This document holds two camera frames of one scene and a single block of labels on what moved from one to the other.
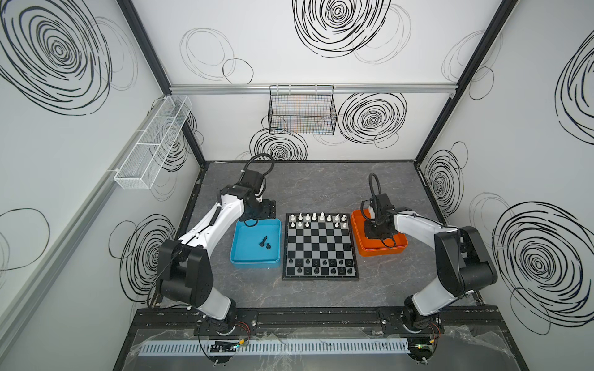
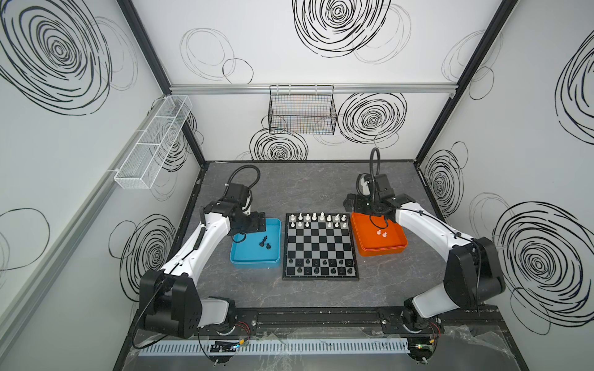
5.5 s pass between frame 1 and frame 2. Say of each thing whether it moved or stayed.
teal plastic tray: stayed
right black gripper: moved
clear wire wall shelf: stayed
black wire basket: stayed
